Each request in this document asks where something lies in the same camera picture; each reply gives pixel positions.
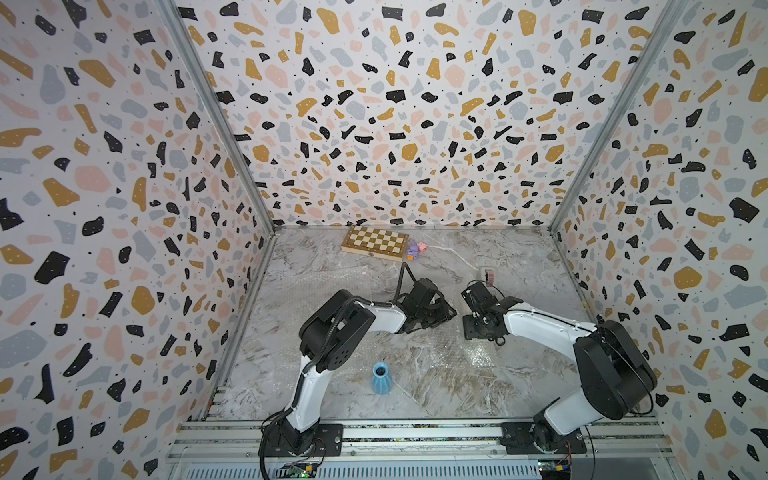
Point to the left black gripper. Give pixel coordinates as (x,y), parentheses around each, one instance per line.
(445,313)

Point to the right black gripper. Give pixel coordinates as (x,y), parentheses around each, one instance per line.
(467,332)

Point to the clear bubble wrap sheet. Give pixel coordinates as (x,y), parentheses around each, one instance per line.
(422,350)

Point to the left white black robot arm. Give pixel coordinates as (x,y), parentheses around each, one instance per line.
(328,340)

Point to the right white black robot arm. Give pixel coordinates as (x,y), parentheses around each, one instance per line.
(614,376)

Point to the clear tape dispenser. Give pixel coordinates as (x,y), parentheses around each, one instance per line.
(487,274)

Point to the purple orange small toy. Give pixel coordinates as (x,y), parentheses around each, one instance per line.
(412,251)

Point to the wooden chessboard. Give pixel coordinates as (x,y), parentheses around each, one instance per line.
(376,243)

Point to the small blue ribbed vase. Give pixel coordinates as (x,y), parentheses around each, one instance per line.
(381,382)

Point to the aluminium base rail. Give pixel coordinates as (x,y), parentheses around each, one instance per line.
(634,448)

